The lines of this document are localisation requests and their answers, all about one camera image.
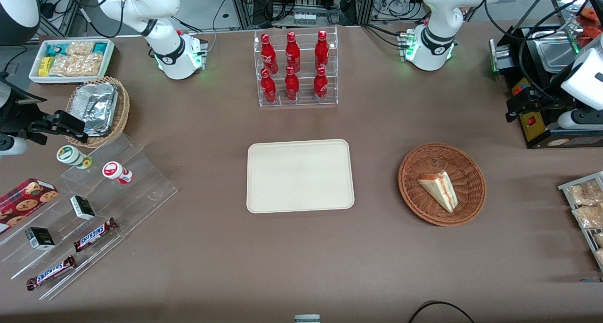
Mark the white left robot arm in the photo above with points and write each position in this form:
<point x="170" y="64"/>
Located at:
<point x="433" y="38"/>

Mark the grey device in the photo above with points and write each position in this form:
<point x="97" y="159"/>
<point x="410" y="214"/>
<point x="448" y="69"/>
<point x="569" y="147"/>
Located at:
<point x="307" y="318"/>

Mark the tray of packaged crackers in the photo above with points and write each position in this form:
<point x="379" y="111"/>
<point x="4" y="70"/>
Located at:
<point x="565" y="187"/>

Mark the red round knob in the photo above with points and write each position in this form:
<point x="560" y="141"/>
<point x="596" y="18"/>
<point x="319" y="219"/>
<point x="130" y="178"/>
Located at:
<point x="517" y="90"/>

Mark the white terminal block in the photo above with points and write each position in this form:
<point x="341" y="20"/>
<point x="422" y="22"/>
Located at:
<point x="305" y="18"/>

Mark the steel warmer pan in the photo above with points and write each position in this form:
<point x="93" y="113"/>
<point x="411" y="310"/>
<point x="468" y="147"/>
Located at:
<point x="556" y="54"/>

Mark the red lid yogurt cup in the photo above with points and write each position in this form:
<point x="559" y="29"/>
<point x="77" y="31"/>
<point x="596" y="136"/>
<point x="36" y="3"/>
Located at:
<point x="113" y="170"/>

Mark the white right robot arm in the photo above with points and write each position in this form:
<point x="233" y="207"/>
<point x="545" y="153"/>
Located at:
<point x="166" y="54"/>

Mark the small black box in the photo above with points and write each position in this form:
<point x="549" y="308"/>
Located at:
<point x="83" y="208"/>
<point x="40" y="238"/>

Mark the clear rice cracker packet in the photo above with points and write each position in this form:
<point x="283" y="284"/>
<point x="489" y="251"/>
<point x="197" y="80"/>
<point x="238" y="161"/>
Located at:
<point x="80" y="47"/>

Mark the aluminium frame rack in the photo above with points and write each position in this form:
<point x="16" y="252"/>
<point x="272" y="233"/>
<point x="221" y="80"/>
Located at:
<point x="245" y="3"/>

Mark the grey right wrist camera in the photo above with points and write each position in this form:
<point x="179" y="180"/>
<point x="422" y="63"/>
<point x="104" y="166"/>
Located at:
<point x="12" y="146"/>

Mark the cream plastic tray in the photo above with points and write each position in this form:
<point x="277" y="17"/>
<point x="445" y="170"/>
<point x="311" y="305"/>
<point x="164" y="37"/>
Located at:
<point x="299" y="177"/>

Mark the small teal snack packet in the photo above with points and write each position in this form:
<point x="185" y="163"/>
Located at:
<point x="99" y="48"/>

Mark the green lid yogurt cup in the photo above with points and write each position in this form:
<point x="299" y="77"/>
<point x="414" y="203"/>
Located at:
<point x="69" y="155"/>

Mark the light wicker basket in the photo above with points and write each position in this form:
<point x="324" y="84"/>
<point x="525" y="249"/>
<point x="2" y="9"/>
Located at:
<point x="123" y="111"/>

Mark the clear fried snack bag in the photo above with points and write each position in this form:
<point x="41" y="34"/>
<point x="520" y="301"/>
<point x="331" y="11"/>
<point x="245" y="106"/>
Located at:
<point x="584" y="193"/>
<point x="600" y="257"/>
<point x="589" y="217"/>
<point x="599" y="239"/>

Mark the large clear cracker bag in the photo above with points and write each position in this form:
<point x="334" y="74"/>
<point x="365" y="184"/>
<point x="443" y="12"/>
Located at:
<point x="77" y="65"/>

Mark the clear acrylic bottle rack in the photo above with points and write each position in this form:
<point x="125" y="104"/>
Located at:
<point x="304" y="101"/>

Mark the white snack bin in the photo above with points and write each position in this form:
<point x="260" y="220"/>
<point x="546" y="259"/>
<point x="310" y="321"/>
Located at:
<point x="34" y="76"/>

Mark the triangle sandwich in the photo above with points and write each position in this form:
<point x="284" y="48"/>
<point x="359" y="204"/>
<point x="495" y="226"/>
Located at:
<point x="440" y="189"/>

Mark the brown Snickers bar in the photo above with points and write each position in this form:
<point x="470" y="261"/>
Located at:
<point x="51" y="272"/>
<point x="94" y="235"/>

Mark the brown wicker basket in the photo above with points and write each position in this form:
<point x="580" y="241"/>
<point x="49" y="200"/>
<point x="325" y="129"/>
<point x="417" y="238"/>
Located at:
<point x="424" y="205"/>

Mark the clear acrylic stepped stand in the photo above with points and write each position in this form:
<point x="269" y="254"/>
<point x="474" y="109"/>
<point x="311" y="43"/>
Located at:
<point x="141" y="191"/>

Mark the silver foil tray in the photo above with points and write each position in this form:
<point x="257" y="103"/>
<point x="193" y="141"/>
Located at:
<point x="96" y="106"/>

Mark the red cola bottle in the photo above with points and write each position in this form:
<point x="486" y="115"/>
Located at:
<point x="268" y="88"/>
<point x="321" y="86"/>
<point x="291" y="86"/>
<point x="293" y="54"/>
<point x="269" y="57"/>
<point x="321" y="52"/>

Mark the red cookie box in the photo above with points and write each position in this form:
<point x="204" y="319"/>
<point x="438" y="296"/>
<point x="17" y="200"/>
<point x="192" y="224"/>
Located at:
<point x="23" y="203"/>

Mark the black food warmer appliance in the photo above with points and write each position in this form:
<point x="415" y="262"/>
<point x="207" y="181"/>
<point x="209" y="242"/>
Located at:
<point x="537" y="135"/>

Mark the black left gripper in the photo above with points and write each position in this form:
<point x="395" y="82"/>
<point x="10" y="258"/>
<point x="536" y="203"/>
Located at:
<point x="548" y="101"/>

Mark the yellow snack packet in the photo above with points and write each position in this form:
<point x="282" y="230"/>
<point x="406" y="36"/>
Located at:
<point x="45" y="66"/>

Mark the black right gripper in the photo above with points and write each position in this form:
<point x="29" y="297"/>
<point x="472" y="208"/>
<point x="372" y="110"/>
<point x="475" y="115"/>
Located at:
<point x="14" y="114"/>

